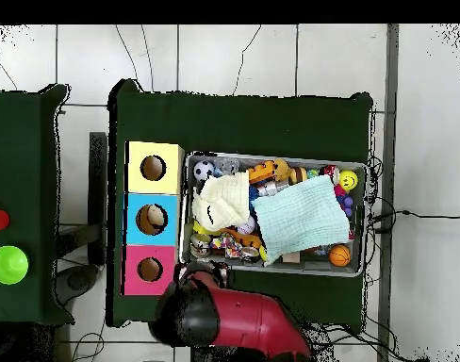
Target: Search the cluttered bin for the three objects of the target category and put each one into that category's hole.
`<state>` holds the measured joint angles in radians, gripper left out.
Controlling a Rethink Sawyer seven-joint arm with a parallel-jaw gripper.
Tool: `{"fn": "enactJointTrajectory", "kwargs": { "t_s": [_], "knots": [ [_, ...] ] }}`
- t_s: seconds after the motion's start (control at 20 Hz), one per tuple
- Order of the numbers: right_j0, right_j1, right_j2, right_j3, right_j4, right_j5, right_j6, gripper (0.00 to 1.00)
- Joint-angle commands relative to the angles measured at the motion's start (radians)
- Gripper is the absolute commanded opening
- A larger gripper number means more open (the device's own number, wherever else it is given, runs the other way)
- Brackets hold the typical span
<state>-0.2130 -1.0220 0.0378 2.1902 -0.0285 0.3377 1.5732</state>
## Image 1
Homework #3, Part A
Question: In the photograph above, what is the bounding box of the small soccer ball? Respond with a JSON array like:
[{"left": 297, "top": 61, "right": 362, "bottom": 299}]
[{"left": 193, "top": 159, "right": 216, "bottom": 182}]

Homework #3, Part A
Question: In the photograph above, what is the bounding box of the orange plastic toy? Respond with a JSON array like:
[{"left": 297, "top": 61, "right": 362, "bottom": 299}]
[{"left": 247, "top": 159, "right": 278, "bottom": 186}]

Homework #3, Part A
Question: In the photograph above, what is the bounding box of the wooden box with three holes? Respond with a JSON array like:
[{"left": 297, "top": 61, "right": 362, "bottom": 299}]
[{"left": 123, "top": 140, "right": 186, "bottom": 297}]

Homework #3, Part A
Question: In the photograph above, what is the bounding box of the clear mesh bin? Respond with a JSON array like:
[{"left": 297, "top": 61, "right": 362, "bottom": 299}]
[{"left": 179, "top": 152, "right": 370, "bottom": 278}]

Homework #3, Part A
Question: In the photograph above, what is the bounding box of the small orange basketball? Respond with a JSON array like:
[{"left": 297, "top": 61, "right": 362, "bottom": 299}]
[{"left": 328, "top": 243, "right": 353, "bottom": 269}]

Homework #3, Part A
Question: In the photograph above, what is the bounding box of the black cable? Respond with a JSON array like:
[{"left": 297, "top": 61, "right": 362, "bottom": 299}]
[{"left": 369, "top": 206, "right": 460, "bottom": 227}]

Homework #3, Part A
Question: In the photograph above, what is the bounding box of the silver toy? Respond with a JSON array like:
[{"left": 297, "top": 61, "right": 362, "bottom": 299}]
[{"left": 255, "top": 179, "right": 290, "bottom": 199}]

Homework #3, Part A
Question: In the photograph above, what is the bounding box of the mint green cloth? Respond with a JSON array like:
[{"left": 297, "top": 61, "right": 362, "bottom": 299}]
[{"left": 251, "top": 174, "right": 352, "bottom": 267}]

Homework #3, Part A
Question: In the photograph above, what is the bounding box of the yellow smiley ball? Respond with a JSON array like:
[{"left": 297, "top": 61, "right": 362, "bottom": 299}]
[{"left": 338, "top": 169, "right": 360, "bottom": 192}]

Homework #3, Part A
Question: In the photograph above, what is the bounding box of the cream yellow cloth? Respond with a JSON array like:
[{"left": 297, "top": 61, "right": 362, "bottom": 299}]
[{"left": 190, "top": 172, "right": 253, "bottom": 234}]

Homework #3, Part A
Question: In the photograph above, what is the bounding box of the round silver tin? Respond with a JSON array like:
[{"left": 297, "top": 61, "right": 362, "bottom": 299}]
[{"left": 240, "top": 246, "right": 261, "bottom": 264}]

